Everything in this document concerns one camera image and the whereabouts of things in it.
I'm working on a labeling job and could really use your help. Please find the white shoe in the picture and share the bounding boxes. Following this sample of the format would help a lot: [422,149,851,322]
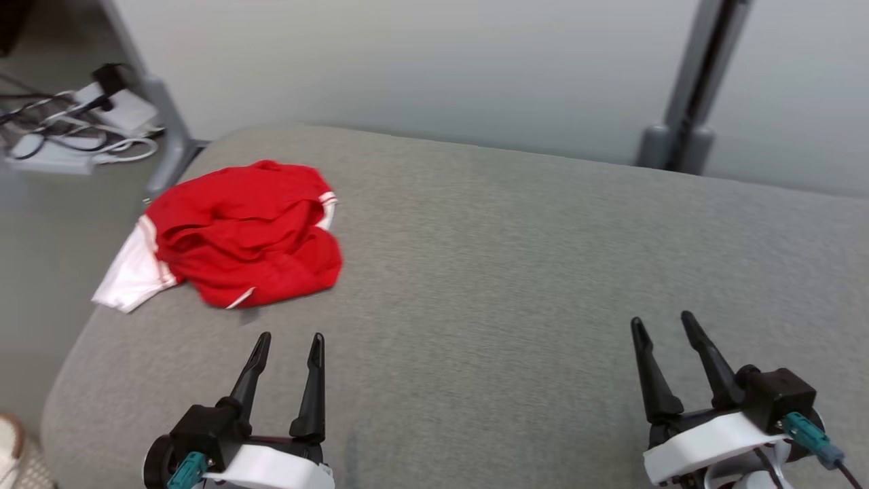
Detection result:
[0,412,27,489]

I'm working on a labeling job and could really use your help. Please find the white power adapter box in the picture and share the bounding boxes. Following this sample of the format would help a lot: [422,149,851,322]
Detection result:
[71,81,161,137]

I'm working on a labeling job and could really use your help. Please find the black power plug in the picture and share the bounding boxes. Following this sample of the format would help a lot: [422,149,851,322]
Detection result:
[91,62,134,113]

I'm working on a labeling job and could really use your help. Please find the light grey power strip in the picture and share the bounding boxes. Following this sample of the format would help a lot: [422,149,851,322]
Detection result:
[3,132,97,177]

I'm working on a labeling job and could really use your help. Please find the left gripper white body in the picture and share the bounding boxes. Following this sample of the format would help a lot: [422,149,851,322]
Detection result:
[202,435,335,489]

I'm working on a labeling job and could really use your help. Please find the grey partition post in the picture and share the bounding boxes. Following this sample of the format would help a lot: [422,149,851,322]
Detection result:
[636,0,754,176]

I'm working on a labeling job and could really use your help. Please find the grey table leg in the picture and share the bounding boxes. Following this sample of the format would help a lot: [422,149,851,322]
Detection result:
[97,0,208,202]

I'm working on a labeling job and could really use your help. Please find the red jersey shirt white sleeves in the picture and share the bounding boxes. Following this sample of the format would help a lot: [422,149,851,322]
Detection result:
[92,160,344,314]

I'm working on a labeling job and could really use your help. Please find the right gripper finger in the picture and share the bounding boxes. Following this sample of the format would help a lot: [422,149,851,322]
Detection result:
[680,310,747,412]
[629,316,686,426]

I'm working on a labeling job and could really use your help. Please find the white coiled cable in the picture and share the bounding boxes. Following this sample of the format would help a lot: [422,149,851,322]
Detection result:
[37,126,166,166]

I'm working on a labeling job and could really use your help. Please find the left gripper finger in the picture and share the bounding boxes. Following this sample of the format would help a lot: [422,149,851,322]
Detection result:
[227,331,272,437]
[289,332,327,443]

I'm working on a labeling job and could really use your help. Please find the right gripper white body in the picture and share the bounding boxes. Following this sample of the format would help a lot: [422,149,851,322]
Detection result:
[642,406,794,487]

